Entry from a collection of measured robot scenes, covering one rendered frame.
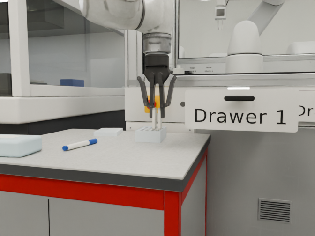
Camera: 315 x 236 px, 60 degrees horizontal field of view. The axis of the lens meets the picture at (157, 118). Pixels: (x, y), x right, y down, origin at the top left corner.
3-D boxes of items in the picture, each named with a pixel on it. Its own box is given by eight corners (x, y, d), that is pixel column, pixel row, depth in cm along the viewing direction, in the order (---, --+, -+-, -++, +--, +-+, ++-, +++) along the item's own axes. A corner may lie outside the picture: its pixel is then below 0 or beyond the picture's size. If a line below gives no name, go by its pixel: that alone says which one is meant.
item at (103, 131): (116, 136, 100) (116, 131, 100) (93, 136, 101) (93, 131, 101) (123, 131, 113) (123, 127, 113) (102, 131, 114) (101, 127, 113)
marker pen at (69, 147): (66, 151, 74) (66, 145, 74) (61, 151, 75) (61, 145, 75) (98, 143, 86) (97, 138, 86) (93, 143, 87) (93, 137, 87)
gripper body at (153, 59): (141, 53, 84) (141, 83, 84) (168, 52, 82) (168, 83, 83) (146, 56, 91) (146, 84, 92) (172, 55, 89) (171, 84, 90)
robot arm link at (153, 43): (169, 32, 81) (169, 53, 81) (173, 38, 90) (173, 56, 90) (139, 33, 82) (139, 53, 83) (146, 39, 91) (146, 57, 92)
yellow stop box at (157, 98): (161, 113, 108) (161, 95, 108) (143, 113, 110) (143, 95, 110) (163, 112, 113) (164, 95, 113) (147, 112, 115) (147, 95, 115)
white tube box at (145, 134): (160, 143, 87) (160, 131, 87) (135, 142, 89) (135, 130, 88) (166, 136, 99) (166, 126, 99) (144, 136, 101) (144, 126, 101)
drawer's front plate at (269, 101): (297, 132, 69) (299, 89, 68) (184, 128, 77) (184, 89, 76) (296, 131, 71) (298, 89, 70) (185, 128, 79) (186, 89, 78)
